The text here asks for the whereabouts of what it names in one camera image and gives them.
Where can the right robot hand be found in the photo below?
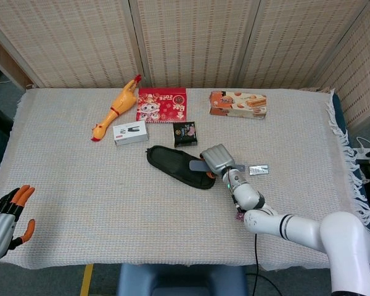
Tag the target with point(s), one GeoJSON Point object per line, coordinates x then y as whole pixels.
{"type": "Point", "coordinates": [219, 158]}

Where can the grey brush with tag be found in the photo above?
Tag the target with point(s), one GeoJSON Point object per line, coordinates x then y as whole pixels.
{"type": "Point", "coordinates": [198, 166]}

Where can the white printed label sticker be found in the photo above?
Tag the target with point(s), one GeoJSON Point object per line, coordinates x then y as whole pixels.
{"type": "Point", "coordinates": [259, 170]}

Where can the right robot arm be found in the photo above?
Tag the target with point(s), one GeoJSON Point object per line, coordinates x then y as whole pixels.
{"type": "Point", "coordinates": [296, 228]}

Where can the black snack packet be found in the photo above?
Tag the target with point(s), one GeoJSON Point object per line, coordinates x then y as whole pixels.
{"type": "Point", "coordinates": [185, 133]}

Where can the black slipper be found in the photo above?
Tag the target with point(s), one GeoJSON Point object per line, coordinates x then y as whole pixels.
{"type": "Point", "coordinates": [169, 163]}

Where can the orange biscuit box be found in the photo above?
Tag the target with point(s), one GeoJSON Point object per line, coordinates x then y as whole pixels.
{"type": "Point", "coordinates": [237, 105]}

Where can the pink patterned card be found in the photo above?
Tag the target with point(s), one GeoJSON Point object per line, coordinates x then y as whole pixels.
{"type": "Point", "coordinates": [239, 217]}

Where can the red cartoon box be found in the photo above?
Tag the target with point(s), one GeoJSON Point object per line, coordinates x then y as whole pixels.
{"type": "Point", "coordinates": [163, 106]}

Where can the white stapler box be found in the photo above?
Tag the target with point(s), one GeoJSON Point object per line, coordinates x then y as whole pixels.
{"type": "Point", "coordinates": [131, 133]}

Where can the yellow rubber chicken toy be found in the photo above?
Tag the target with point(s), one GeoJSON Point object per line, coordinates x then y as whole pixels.
{"type": "Point", "coordinates": [123, 100]}

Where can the beige waffle tablecloth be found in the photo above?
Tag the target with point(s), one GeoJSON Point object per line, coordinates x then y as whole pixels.
{"type": "Point", "coordinates": [111, 200]}

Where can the woven bamboo folding screen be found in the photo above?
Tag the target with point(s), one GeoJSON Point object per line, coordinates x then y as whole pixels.
{"type": "Point", "coordinates": [188, 40]}

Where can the blue padded table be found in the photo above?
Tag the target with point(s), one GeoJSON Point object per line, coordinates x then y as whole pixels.
{"type": "Point", "coordinates": [339, 111]}

